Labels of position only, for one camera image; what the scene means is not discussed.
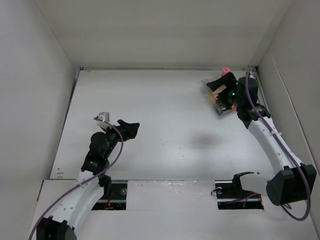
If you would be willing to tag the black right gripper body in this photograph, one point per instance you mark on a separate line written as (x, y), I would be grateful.
(237, 101)

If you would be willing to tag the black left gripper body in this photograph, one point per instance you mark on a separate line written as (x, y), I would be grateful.
(113, 138)

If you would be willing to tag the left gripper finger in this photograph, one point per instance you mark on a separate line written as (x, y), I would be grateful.
(129, 134)
(128, 126)

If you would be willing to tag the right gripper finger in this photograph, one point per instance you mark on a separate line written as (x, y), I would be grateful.
(228, 80)
(223, 99)

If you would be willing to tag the pink capped glue stick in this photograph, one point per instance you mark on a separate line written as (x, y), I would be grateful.
(225, 70)

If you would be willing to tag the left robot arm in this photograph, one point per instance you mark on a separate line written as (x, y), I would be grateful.
(64, 217)

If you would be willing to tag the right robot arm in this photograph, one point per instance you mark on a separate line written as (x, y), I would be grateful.
(293, 180)

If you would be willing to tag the clear tiered organizer container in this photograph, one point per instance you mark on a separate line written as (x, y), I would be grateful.
(212, 97)

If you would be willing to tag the aluminium rail right side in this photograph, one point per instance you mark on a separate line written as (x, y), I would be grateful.
(260, 93)

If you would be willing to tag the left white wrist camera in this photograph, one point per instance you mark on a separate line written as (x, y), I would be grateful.
(102, 119)

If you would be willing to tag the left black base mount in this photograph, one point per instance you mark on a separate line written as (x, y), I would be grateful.
(116, 200)

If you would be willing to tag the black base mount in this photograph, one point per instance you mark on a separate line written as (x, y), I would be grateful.
(116, 200)
(229, 198)

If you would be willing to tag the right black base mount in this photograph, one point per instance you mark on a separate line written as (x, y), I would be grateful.
(229, 198)

